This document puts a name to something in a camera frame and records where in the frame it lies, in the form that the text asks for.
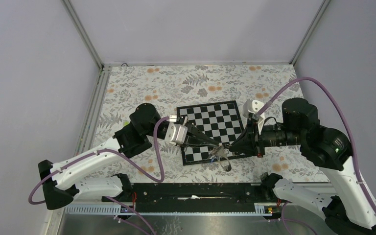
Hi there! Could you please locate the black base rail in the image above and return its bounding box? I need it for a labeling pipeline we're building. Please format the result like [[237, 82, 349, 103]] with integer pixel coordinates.
[[114, 183, 284, 214]]

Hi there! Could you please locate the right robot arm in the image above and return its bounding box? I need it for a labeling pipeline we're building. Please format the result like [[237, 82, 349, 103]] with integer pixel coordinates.
[[229, 98, 376, 235]]

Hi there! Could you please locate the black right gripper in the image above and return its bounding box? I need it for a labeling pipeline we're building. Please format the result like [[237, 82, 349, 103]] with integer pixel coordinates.
[[228, 116, 302, 156]]

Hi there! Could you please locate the black white chessboard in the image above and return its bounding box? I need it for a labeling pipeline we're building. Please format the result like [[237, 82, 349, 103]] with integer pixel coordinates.
[[177, 100, 244, 165]]

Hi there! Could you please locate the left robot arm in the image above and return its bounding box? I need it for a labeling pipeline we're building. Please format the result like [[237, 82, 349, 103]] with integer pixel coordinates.
[[28, 103, 220, 210]]

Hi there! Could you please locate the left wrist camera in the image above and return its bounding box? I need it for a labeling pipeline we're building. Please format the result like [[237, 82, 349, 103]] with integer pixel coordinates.
[[164, 115, 188, 146]]

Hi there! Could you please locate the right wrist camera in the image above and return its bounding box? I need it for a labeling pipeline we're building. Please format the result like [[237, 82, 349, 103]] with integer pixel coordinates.
[[242, 99, 266, 134]]

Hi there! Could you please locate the floral table cloth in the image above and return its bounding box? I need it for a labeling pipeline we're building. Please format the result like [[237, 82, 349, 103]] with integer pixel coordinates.
[[93, 65, 327, 183]]

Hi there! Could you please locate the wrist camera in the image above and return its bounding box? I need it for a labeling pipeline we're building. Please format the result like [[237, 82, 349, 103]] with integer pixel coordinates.
[[242, 99, 266, 134], [164, 115, 188, 146]]

